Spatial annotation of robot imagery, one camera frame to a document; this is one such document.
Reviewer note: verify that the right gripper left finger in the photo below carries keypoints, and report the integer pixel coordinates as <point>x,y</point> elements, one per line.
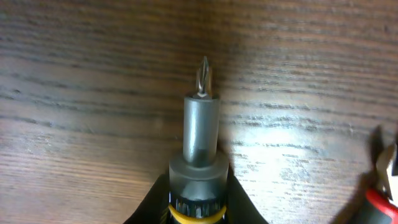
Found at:
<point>154,208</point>

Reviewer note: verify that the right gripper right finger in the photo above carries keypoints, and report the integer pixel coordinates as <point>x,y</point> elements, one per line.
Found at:
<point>239,207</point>

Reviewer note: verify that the yellow black stubby screwdriver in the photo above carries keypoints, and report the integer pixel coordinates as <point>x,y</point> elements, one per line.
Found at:
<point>198,177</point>

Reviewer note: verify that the red handled cutting pliers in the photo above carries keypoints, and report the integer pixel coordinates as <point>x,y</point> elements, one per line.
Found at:
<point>375,201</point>

